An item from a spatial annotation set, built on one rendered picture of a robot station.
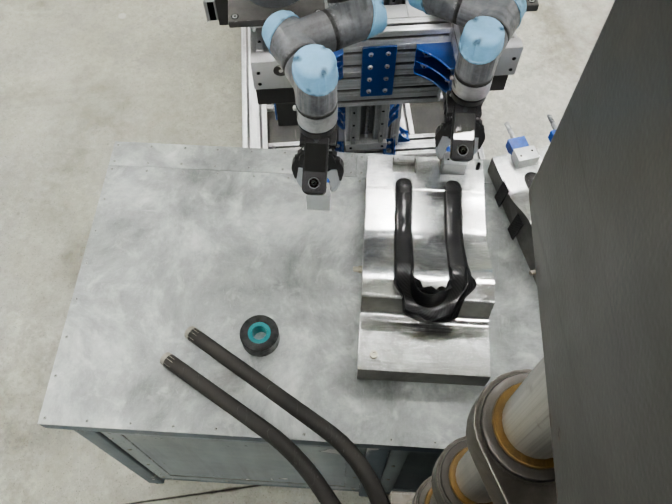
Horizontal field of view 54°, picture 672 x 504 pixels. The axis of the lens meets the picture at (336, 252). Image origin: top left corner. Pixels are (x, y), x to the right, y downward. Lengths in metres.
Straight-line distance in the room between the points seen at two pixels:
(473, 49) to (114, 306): 0.90
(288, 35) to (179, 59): 1.86
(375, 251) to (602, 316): 1.13
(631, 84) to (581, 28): 3.04
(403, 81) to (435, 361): 0.82
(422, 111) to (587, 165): 2.24
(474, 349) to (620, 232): 1.12
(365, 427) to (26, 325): 1.48
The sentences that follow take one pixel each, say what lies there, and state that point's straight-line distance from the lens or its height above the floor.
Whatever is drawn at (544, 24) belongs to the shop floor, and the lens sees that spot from 3.26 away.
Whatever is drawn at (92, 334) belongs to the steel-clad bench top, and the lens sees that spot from 1.50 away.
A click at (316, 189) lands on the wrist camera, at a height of 1.08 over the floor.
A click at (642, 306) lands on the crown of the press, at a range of 0.23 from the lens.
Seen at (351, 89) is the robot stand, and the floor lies 0.74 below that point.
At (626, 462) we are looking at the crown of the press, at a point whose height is 1.89.
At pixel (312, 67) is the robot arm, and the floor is 1.30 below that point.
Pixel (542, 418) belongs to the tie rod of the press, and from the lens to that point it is 0.51.
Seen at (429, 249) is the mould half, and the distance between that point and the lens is 1.40.
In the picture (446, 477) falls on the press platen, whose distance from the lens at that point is 0.84.
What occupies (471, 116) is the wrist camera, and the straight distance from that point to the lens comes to 1.38.
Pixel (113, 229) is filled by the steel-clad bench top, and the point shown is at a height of 0.80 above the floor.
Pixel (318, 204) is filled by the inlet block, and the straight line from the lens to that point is 1.41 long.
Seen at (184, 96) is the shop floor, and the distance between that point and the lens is 2.90.
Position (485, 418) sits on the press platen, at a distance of 0.60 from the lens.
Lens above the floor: 2.11
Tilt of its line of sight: 61 degrees down
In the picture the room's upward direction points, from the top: straight up
